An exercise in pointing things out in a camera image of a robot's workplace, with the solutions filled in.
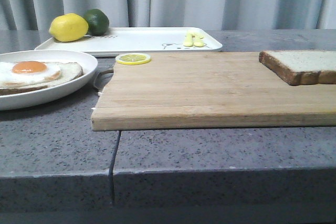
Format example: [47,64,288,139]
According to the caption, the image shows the bread slice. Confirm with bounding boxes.
[1,62,83,95]
[259,50,335,86]

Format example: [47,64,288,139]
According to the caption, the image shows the fried egg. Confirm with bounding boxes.
[1,61,61,88]

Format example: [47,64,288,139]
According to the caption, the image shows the white round plate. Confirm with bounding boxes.
[1,50,98,111]

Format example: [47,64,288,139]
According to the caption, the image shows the white rectangular tray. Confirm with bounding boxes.
[35,27,222,57]

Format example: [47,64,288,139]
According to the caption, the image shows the wooden cutting board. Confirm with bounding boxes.
[91,52,335,131]

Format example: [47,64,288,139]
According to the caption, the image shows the yellow lemon slice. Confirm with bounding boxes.
[115,53,151,66]

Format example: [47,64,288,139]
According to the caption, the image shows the left yellow pasta piece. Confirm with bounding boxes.
[183,31,194,47]

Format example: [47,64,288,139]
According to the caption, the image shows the yellow pasta piece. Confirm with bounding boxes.
[183,31,194,47]
[192,32,205,47]

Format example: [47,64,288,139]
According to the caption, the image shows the right yellow pasta piece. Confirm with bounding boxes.
[192,32,205,47]

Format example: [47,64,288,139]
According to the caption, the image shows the green lime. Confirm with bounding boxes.
[83,9,109,36]

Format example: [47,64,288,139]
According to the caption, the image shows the metal cutting board handle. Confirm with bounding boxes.
[93,68,114,92]

